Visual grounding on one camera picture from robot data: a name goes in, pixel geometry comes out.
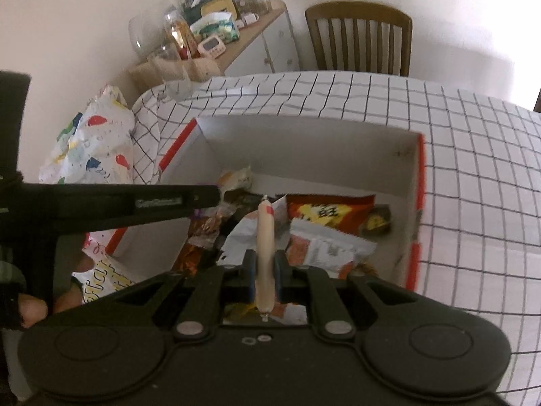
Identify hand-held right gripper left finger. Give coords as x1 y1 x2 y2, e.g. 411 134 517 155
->
101 249 258 340

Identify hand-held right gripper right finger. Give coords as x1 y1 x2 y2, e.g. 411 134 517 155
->
273 249 427 340

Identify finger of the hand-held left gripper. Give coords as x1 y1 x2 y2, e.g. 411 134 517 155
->
186 184 222 219

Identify sausage stick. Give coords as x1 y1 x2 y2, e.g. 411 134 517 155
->
256 195 276 322

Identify white orange snack packet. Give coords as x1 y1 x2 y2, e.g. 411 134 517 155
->
287 219 378 280

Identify brown orange chip bag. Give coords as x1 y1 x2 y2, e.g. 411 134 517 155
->
175 237 220 277

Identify red chip bag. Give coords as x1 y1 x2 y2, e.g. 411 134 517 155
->
285 194 377 235

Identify red cardboard box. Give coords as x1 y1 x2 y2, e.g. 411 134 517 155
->
103 116 425 292

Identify person's left hand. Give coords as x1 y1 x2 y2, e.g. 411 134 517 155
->
18 280 84 330

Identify balloon-print plastic bag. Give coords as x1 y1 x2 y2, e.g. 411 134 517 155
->
39 85 136 305

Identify white kitchen timer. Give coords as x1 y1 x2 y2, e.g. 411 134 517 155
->
198 37 225 58

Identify white sideboard cabinet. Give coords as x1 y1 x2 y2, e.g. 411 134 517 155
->
129 0 302 83

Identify glass bottle orange contents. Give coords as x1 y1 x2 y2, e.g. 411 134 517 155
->
164 8 199 58

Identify tissue pack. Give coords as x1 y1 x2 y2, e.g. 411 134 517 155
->
190 12 241 44

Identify large glass bowl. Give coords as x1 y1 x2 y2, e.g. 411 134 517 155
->
128 6 178 60

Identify teal yellow bag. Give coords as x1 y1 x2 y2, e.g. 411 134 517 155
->
184 0 239 24

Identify group of glass jars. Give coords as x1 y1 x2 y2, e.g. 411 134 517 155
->
237 0 275 14

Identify checked tablecloth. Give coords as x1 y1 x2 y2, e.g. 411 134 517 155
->
131 72 541 394

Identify wooden chair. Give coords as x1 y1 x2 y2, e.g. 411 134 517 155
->
305 2 414 77

